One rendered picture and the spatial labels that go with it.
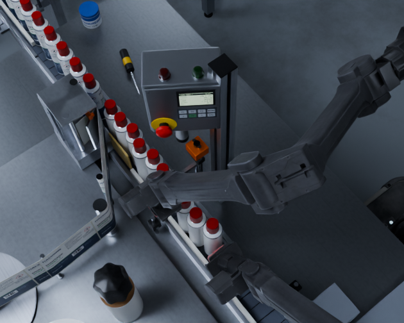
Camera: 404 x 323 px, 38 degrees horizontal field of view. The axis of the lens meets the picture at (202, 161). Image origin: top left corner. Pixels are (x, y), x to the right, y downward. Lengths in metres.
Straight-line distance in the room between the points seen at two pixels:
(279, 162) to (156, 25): 1.26
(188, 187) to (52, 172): 0.73
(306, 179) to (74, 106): 0.82
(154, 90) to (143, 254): 0.62
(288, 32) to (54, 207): 1.83
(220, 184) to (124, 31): 1.17
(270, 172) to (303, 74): 2.10
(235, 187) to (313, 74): 2.06
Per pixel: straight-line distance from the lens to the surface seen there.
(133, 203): 1.38
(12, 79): 2.14
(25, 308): 1.72
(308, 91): 3.01
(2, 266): 1.77
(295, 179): 0.99
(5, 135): 2.02
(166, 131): 1.32
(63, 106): 1.64
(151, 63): 1.26
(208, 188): 1.14
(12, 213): 1.83
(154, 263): 1.69
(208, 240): 1.55
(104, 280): 1.38
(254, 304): 1.65
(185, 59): 1.26
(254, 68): 3.06
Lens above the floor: 2.49
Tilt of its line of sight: 63 degrees down
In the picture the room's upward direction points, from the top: 4 degrees counter-clockwise
